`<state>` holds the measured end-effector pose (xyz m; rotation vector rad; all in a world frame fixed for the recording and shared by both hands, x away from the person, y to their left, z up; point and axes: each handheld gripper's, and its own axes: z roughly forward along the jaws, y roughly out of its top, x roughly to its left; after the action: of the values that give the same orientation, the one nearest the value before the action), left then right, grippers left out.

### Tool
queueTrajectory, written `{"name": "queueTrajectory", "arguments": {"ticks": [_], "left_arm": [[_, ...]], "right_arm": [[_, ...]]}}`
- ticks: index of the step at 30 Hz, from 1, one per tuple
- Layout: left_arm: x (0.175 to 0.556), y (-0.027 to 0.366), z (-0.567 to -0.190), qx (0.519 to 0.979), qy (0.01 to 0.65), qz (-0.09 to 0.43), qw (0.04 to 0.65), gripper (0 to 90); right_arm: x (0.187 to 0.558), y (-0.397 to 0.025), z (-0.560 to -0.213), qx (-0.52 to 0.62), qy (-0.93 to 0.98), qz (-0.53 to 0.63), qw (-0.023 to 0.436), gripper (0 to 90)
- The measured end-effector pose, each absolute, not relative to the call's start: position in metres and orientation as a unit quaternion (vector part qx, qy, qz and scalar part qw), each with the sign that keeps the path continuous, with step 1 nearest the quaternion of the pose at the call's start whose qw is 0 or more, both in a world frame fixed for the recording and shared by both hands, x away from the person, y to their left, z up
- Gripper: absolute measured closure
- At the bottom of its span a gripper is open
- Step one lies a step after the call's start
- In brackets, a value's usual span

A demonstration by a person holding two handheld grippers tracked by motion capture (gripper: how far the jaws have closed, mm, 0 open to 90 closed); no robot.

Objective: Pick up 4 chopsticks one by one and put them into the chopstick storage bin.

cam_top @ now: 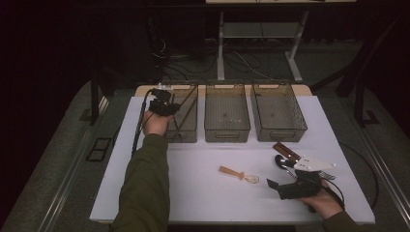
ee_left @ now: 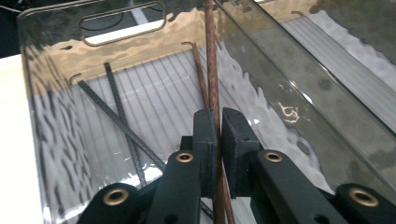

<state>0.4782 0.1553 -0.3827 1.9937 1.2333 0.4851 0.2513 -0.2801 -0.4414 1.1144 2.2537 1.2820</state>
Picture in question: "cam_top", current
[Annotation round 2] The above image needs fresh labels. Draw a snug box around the white floor cable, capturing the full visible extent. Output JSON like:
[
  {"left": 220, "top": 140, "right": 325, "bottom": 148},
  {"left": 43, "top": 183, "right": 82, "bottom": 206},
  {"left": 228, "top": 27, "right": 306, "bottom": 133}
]
[{"left": 230, "top": 49, "right": 276, "bottom": 81}]

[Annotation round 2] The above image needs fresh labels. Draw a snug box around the transparent brown storage bin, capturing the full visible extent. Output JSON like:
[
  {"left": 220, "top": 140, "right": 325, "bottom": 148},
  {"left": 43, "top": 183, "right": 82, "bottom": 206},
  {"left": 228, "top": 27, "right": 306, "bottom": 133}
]
[
  {"left": 204, "top": 80, "right": 251, "bottom": 144},
  {"left": 150, "top": 80, "right": 199, "bottom": 144},
  {"left": 249, "top": 80, "right": 308, "bottom": 143}
]

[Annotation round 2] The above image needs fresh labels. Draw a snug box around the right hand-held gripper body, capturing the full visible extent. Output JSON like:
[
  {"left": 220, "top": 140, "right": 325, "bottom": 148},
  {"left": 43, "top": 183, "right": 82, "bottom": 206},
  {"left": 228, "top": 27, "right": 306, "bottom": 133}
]
[{"left": 278, "top": 156, "right": 338, "bottom": 201}]

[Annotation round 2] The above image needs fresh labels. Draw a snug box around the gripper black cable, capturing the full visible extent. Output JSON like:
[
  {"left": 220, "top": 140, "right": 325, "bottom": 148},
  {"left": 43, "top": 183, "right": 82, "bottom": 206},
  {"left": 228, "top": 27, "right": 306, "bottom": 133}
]
[
  {"left": 130, "top": 89, "right": 157, "bottom": 158},
  {"left": 322, "top": 141, "right": 381, "bottom": 211}
]

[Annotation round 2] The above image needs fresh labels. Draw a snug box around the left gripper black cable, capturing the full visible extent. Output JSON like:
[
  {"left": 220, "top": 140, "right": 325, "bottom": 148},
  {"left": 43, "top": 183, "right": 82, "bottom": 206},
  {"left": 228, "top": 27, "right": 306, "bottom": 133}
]
[{"left": 130, "top": 89, "right": 157, "bottom": 158}]

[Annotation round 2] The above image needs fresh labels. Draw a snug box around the person's left hand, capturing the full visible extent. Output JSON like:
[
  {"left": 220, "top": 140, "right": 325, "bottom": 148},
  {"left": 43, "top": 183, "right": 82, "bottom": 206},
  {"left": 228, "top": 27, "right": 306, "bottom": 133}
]
[{"left": 141, "top": 110, "right": 175, "bottom": 137}]

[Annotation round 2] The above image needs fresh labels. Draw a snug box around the aluminium rail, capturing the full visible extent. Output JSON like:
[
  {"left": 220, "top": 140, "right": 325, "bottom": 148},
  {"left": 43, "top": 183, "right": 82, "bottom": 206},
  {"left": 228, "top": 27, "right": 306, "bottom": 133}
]
[
  {"left": 37, "top": 96, "right": 111, "bottom": 232},
  {"left": 339, "top": 96, "right": 410, "bottom": 226}
]

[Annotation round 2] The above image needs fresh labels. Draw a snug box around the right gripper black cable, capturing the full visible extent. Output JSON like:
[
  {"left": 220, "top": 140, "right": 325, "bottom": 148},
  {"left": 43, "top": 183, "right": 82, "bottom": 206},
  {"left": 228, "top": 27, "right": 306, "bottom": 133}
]
[{"left": 322, "top": 141, "right": 381, "bottom": 211}]

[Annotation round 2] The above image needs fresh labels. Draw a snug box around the white table mat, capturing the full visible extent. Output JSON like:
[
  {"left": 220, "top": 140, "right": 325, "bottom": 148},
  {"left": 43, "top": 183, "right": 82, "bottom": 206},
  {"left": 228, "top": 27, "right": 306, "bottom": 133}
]
[{"left": 89, "top": 95, "right": 376, "bottom": 225}]

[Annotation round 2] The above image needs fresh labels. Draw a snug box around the person's right hand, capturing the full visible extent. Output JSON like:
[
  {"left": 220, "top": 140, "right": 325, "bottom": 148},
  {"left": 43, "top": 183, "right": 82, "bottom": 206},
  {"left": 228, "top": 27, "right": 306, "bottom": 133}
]
[{"left": 296, "top": 188, "right": 344, "bottom": 220}]

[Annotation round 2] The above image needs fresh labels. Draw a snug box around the white metal desk frame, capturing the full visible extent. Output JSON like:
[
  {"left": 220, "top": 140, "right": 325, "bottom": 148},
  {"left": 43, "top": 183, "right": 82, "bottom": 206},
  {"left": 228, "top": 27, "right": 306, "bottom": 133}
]
[{"left": 205, "top": 0, "right": 357, "bottom": 83}]

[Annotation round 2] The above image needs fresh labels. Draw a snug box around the metal spoon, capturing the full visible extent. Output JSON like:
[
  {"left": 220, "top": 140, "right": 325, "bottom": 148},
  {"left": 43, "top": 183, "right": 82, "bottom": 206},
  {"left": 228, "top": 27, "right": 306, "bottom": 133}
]
[{"left": 275, "top": 154, "right": 300, "bottom": 182}]

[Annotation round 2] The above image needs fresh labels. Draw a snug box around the wooden-handled clear spoon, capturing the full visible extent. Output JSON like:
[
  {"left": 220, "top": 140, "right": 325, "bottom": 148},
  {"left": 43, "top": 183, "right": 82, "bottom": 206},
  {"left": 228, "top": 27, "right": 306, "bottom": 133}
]
[{"left": 219, "top": 165, "right": 260, "bottom": 185}]

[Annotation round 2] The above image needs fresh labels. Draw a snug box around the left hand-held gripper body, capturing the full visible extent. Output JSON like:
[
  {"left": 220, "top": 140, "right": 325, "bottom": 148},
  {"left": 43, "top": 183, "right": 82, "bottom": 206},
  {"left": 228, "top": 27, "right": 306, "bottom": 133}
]
[{"left": 148, "top": 82, "right": 176, "bottom": 117}]

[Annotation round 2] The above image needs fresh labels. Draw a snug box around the black metal stand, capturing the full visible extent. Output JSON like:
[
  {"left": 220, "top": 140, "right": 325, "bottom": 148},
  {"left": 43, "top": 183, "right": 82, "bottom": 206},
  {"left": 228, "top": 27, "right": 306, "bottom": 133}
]
[
  {"left": 78, "top": 67, "right": 102, "bottom": 128},
  {"left": 310, "top": 13, "right": 408, "bottom": 129}
]

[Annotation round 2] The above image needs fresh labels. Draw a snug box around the black floor cable bundle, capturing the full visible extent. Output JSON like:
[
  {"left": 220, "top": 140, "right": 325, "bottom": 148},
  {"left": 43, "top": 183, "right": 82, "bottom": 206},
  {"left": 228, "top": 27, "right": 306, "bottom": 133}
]
[{"left": 153, "top": 35, "right": 220, "bottom": 82}]

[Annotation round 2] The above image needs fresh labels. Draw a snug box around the wooden-handled knife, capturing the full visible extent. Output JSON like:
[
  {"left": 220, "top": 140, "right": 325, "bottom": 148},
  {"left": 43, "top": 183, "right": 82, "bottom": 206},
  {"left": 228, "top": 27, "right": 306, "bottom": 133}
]
[{"left": 273, "top": 143, "right": 302, "bottom": 165}]

